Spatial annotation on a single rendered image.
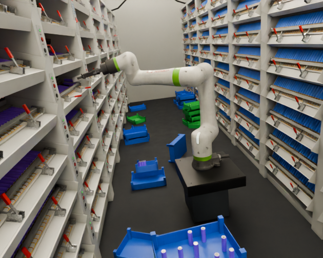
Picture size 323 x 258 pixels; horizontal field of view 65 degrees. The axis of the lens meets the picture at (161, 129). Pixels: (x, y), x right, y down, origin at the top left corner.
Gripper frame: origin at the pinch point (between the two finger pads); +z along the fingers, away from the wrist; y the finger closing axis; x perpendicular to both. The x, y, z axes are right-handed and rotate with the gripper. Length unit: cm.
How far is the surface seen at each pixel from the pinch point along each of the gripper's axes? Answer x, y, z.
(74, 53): -15.1, -8.3, -2.4
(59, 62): -11.4, 37.0, -4.7
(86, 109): 22.3, -8.3, 5.7
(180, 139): 94, -71, -53
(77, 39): -22.4, -8.6, -7.8
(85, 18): -43, -79, -7
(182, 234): 67, 88, -37
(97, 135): 43.4, -8.3, 6.6
